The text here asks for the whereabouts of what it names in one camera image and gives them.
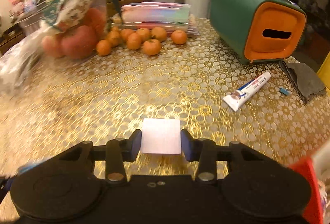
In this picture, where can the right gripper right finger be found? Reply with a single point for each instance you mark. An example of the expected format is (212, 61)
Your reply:
(207, 153)

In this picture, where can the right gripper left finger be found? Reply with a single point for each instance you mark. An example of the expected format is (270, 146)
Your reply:
(115, 153)

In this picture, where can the white square pad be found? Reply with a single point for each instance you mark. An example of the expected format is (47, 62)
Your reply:
(161, 136)

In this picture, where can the white toothpaste tube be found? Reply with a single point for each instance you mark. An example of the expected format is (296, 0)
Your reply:
(237, 98)

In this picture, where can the small blue eraser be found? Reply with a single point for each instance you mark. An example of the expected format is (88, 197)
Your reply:
(284, 91)

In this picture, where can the tangerine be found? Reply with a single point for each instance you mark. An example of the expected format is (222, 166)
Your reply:
(151, 47)
(104, 47)
(134, 41)
(179, 37)
(159, 33)
(114, 38)

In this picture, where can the red white cardboard box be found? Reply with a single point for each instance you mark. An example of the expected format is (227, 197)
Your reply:
(315, 169)

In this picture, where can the red apple right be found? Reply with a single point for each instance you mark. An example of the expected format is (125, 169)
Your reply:
(79, 43)

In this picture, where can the red apple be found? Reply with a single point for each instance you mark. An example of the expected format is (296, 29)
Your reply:
(52, 45)
(79, 43)

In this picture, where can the dark grey cloth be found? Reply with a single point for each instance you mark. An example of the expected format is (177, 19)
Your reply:
(304, 79)

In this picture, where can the red apple left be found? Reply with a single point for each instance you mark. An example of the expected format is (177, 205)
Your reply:
(52, 45)

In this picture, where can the green orange tissue box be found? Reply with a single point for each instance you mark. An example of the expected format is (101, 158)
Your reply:
(258, 30)

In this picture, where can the clear crumpled plastic bag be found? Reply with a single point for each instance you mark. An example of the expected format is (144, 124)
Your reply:
(17, 62)

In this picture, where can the colourful stationery box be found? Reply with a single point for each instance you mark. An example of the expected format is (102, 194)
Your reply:
(170, 16)

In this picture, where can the yellow chair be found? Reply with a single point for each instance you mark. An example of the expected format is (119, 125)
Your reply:
(324, 72)

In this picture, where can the clear glass fruit bowl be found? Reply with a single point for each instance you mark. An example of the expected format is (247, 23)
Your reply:
(95, 17)

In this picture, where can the pink pig plush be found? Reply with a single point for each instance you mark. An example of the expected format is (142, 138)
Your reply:
(17, 7)

